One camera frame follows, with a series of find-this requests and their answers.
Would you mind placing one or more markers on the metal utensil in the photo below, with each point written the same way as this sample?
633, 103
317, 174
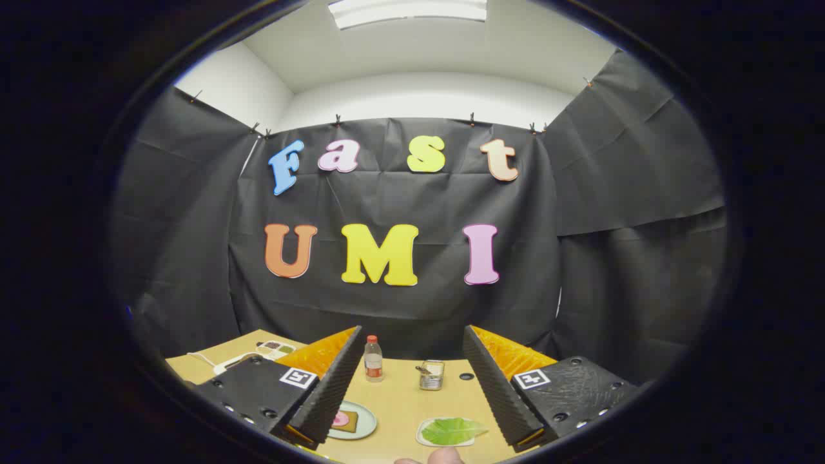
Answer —
423, 370

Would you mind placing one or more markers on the white divided seasoning tray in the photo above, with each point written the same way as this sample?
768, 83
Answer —
274, 347

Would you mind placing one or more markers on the green lettuce leaf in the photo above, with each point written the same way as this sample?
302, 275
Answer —
451, 430

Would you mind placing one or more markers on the round pale green plate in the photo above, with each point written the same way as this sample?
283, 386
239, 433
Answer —
365, 419

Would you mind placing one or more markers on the pink ham slice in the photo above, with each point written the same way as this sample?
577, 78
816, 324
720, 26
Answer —
340, 419

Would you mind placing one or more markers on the ceiling light panel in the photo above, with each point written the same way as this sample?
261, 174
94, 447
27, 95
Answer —
406, 11

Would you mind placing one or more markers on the white toaster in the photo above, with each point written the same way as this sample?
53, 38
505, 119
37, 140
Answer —
225, 367

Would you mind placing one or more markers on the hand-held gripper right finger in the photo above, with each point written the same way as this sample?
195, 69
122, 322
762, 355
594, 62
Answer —
496, 386

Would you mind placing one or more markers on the clear bottle with red cap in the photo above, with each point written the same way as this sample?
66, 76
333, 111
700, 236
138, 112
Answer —
373, 362

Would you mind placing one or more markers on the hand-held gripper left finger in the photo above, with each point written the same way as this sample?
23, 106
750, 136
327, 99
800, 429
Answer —
335, 386

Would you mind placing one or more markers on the bread slice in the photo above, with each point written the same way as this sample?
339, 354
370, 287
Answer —
352, 422

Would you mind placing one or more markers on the white rectangular plate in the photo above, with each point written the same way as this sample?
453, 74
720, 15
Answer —
427, 423

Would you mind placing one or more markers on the black backdrop cloth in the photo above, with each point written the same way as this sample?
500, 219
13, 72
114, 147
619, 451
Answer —
419, 309

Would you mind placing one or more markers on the clear utensil holder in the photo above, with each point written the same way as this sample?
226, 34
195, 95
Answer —
432, 379

